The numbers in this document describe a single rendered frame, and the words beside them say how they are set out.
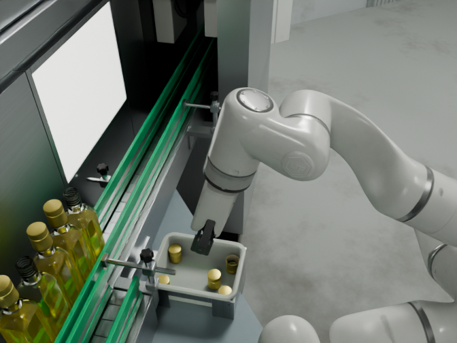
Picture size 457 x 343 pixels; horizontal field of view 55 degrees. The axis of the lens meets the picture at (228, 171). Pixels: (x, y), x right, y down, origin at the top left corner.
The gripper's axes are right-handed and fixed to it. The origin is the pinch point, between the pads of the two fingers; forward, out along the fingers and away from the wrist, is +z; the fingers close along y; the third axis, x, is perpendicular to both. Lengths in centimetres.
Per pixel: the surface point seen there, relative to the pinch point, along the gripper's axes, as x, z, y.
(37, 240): -27.8, 10.8, 5.1
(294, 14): 21, 107, -359
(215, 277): 6.8, 36.1, -16.0
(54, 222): -27.6, 12.1, -0.5
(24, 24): -47, -10, -27
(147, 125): -26, 31, -57
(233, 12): -13, 2, -90
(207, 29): -21, 16, -100
